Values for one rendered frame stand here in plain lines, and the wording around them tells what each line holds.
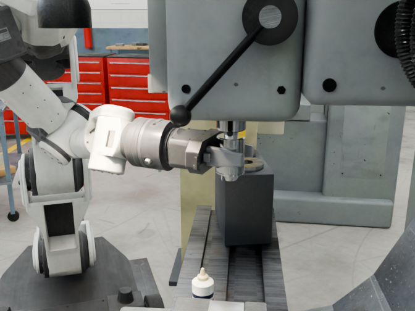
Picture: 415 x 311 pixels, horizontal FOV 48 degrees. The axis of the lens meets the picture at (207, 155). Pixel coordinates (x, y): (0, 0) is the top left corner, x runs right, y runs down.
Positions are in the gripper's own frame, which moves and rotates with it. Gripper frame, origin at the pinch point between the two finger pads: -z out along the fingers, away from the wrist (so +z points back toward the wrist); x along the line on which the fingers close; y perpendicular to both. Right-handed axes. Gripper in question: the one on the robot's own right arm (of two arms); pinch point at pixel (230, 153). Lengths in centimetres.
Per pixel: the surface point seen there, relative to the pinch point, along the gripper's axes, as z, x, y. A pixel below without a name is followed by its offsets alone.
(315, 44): -14.0, -7.6, -18.3
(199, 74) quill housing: 0.9, -10.8, -14.1
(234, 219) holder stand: 9.7, 30.4, 26.4
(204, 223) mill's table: 22, 40, 34
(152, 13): 10.9, -5.7, -21.9
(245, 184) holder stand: 7.5, 31.6, 17.4
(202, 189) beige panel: 73, 157, 73
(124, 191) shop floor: 187, 251, 126
